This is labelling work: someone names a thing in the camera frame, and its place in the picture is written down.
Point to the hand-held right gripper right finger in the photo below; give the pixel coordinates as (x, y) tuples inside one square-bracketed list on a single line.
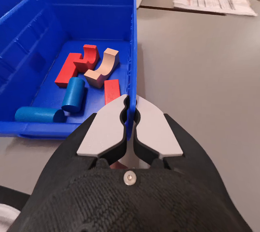
[(156, 130)]

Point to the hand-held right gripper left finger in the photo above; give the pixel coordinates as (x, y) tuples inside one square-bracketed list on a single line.
[(103, 130)]

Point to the red rectangular wooden block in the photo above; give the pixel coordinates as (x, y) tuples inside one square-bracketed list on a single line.
[(65, 73), (111, 92)]

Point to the blue cylinder wooden block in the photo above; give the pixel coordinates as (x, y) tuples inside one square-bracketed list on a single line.
[(73, 94), (36, 114)]

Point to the red arch wooden block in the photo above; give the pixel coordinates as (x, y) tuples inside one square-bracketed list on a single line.
[(89, 53)]

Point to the tagged blue storage bin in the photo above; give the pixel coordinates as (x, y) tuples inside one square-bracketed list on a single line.
[(91, 22)]

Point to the person's right hand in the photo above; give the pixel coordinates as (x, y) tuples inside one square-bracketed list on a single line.
[(118, 165)]

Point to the natural wood arch block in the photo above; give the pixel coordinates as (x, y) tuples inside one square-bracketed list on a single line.
[(107, 59)]

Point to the person's white clothing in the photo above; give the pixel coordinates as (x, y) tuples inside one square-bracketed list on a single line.
[(7, 219)]

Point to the laminated paper sheet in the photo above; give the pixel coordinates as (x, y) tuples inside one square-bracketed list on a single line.
[(213, 2)]

